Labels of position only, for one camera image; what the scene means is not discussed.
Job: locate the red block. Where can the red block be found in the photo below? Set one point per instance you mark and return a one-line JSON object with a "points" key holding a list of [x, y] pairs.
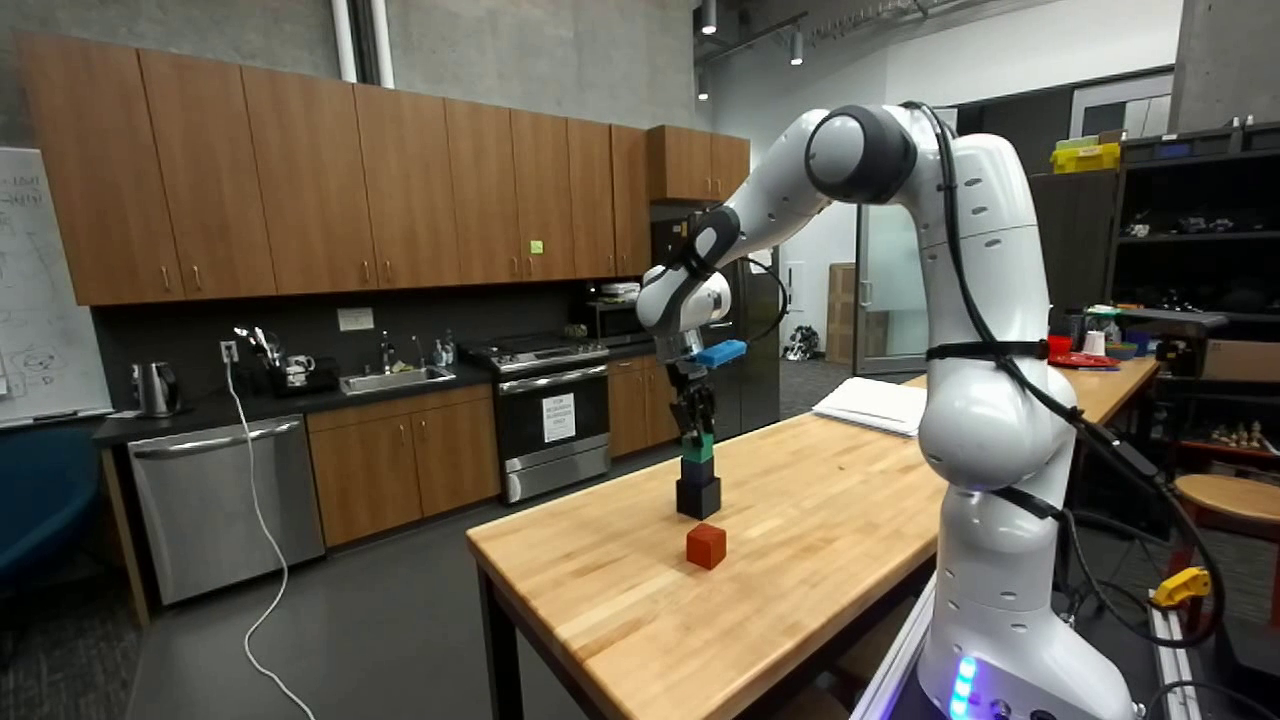
{"points": [[704, 545]]}

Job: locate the black shelf unit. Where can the black shelf unit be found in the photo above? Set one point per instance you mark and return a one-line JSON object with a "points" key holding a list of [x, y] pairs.
{"points": [[1200, 267]]}

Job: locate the black countertop appliance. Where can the black countertop appliance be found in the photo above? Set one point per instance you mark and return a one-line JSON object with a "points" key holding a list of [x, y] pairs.
{"points": [[614, 313]]}

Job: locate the white ceiling pipes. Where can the white ceiling pipes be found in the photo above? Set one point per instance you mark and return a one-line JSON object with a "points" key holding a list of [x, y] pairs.
{"points": [[362, 43]]}

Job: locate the yellow box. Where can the yellow box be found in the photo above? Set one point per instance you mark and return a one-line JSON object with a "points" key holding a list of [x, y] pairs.
{"points": [[1085, 159]]}

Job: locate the long brown wall cabinets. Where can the long brown wall cabinets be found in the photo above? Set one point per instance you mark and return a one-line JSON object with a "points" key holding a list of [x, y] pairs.
{"points": [[333, 187]]}

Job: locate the white wall outlet plate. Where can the white wall outlet plate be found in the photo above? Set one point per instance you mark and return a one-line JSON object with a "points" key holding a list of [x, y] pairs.
{"points": [[357, 321]]}

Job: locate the yellow clamp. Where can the yellow clamp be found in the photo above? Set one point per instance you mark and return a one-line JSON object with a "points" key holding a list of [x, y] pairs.
{"points": [[1182, 587]]}

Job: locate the red container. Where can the red container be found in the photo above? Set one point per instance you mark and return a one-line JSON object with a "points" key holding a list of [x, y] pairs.
{"points": [[1061, 350]]}

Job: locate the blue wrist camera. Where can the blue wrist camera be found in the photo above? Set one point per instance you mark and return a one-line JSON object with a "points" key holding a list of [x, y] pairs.
{"points": [[726, 352]]}

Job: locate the narrow brown base cabinet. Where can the narrow brown base cabinet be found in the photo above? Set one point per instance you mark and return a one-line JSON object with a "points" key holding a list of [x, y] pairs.
{"points": [[640, 404]]}

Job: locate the steel kettle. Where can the steel kettle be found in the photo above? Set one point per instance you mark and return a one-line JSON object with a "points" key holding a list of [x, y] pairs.
{"points": [[162, 391]]}

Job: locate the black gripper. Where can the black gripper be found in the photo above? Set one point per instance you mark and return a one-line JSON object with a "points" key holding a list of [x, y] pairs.
{"points": [[689, 394]]}

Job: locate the black block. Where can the black block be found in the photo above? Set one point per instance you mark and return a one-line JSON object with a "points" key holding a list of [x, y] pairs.
{"points": [[699, 502]]}

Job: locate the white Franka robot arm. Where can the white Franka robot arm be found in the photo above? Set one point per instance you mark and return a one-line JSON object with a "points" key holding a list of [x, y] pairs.
{"points": [[987, 413]]}

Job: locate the small brown wall cabinet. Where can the small brown wall cabinet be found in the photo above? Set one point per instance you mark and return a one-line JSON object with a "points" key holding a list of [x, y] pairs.
{"points": [[700, 161]]}

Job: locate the white paper stack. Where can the white paper stack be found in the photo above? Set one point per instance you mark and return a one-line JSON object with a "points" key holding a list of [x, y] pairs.
{"points": [[875, 404]]}

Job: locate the white board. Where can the white board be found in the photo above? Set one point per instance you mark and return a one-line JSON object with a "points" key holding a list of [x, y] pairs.
{"points": [[45, 306]]}

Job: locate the green block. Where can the green block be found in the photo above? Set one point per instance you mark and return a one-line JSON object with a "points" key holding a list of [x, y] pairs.
{"points": [[699, 454]]}

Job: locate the stainless steel dishwasher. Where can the stainless steel dishwasher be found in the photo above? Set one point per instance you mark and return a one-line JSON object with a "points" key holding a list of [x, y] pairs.
{"points": [[221, 514]]}

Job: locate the round wooden stool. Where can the round wooden stool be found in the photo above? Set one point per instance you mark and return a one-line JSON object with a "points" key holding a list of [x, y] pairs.
{"points": [[1232, 502]]}

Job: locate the teal chair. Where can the teal chair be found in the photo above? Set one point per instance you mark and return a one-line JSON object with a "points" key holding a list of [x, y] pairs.
{"points": [[42, 502]]}

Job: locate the steel sink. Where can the steel sink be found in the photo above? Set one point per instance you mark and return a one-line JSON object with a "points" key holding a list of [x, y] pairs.
{"points": [[393, 380]]}

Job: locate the stainless steel oven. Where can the stainless steel oven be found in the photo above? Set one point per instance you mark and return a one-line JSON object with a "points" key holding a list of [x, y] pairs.
{"points": [[553, 426]]}

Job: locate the countertop coffee maker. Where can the countertop coffee maker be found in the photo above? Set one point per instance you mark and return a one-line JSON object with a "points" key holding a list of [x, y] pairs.
{"points": [[285, 371]]}

